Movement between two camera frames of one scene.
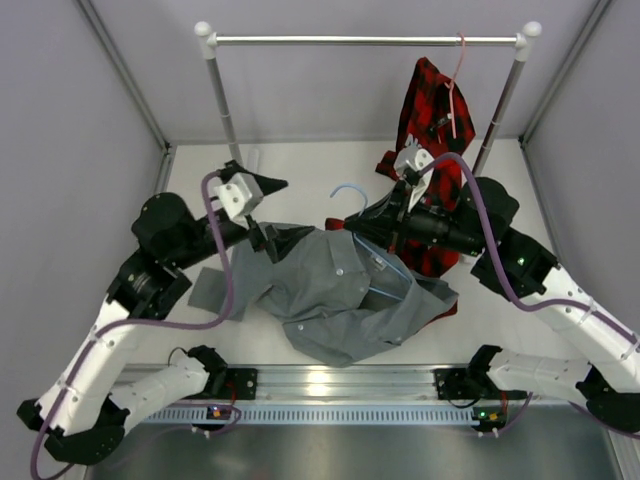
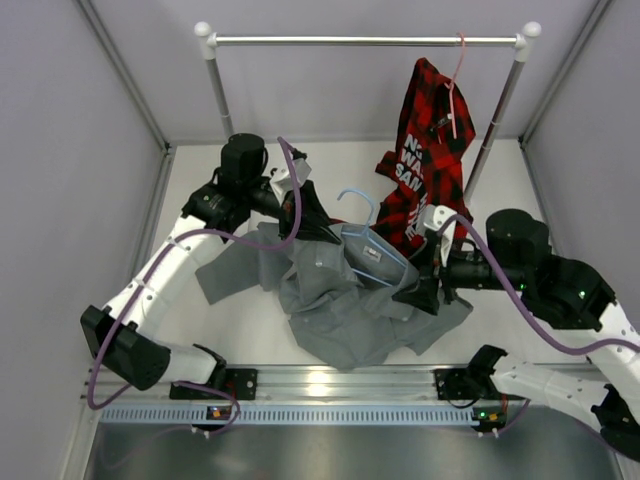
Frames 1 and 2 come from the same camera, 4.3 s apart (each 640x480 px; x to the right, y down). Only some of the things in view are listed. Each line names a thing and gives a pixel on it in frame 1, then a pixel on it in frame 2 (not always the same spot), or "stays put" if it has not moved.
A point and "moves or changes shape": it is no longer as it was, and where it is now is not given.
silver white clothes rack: [211, 42] stays put
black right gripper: [382, 223] → [423, 293]
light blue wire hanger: [370, 247] moves or changes shape
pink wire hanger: [451, 84] stays put
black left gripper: [279, 241] → [313, 217]
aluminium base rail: [334, 384] stays put
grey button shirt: [342, 297] moves or changes shape
